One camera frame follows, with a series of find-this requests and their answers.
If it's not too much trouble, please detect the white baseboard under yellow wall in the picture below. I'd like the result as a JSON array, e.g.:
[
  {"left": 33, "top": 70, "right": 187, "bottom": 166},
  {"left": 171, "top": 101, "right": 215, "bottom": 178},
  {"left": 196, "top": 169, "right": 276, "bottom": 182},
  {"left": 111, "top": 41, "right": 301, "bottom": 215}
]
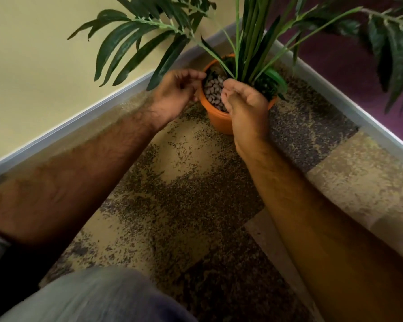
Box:
[{"left": 0, "top": 21, "right": 237, "bottom": 183}]

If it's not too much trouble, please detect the person's right hand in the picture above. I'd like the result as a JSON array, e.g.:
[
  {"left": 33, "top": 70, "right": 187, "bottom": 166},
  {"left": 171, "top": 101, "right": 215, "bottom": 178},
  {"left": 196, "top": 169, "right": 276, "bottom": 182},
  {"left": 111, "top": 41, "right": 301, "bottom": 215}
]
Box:
[{"left": 220, "top": 78, "right": 270, "bottom": 159}]

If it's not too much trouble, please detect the white baseboard under purple wall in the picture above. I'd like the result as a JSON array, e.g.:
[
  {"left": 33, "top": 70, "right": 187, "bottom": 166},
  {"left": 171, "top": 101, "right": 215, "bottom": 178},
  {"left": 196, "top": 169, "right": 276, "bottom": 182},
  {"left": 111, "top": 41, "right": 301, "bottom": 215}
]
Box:
[{"left": 272, "top": 40, "right": 403, "bottom": 175}]

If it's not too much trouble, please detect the person's left jeans leg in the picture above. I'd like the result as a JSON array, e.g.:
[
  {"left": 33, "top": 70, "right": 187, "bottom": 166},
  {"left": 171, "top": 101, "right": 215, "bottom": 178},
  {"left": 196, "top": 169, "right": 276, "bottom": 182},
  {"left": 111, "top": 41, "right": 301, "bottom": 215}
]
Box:
[{"left": 0, "top": 266, "right": 199, "bottom": 322}]

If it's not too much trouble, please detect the person's left hand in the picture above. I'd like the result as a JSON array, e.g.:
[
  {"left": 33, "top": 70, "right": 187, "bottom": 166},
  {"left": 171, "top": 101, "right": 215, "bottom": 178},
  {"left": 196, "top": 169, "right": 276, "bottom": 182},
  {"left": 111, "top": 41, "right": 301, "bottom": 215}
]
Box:
[{"left": 148, "top": 68, "right": 207, "bottom": 131}]

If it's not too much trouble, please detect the person's right forearm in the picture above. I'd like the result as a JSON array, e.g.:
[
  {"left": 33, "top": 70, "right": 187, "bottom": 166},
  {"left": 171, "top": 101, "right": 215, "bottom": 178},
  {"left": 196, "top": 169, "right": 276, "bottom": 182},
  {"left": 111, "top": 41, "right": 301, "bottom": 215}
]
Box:
[{"left": 243, "top": 139, "right": 403, "bottom": 322}]

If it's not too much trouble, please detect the person's left forearm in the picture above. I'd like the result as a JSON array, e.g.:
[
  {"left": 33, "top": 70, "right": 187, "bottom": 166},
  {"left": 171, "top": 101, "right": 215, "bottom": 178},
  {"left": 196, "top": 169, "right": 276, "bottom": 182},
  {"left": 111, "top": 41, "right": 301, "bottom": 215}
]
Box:
[{"left": 0, "top": 109, "right": 163, "bottom": 249}]

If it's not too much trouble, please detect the green artificial palm plant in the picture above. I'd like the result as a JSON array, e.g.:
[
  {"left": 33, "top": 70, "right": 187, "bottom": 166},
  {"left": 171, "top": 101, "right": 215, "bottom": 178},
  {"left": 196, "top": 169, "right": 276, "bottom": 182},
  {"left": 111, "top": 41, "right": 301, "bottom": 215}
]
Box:
[{"left": 67, "top": 0, "right": 403, "bottom": 136}]

